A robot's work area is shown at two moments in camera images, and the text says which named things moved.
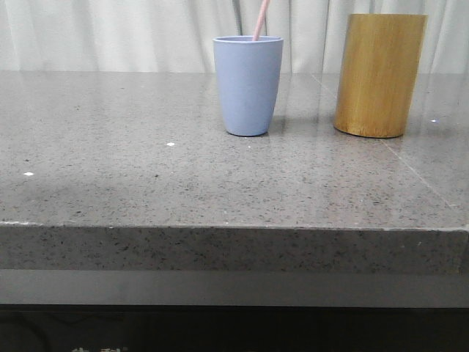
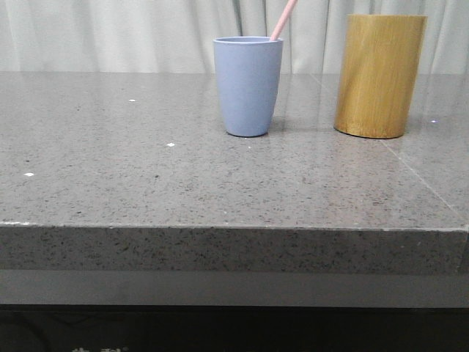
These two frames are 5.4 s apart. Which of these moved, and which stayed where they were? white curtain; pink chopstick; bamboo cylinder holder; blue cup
Moved: pink chopstick
Stayed: white curtain; blue cup; bamboo cylinder holder
